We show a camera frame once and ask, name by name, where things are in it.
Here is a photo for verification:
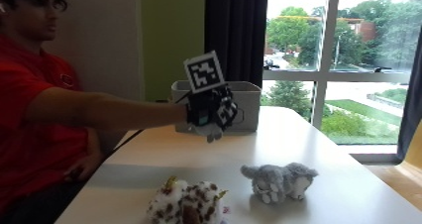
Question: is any small grey soft toy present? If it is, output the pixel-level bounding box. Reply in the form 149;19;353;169
189;122;226;144

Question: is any grey fabric storage box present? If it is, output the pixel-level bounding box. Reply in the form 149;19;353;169
170;79;262;134

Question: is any the person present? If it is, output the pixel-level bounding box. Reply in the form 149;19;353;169
0;0;190;224

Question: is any dark curtain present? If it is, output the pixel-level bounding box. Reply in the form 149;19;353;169
204;0;270;89
395;25;422;163

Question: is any white brown-spotted soft toy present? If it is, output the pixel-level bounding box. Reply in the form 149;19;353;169
145;175;230;224

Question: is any grey elephant soft toy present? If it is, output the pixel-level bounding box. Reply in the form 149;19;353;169
238;162;320;205

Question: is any black cable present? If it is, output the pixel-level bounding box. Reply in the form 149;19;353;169
108;90;194;153

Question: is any white window frame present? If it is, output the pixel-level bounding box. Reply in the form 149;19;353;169
261;0;422;157

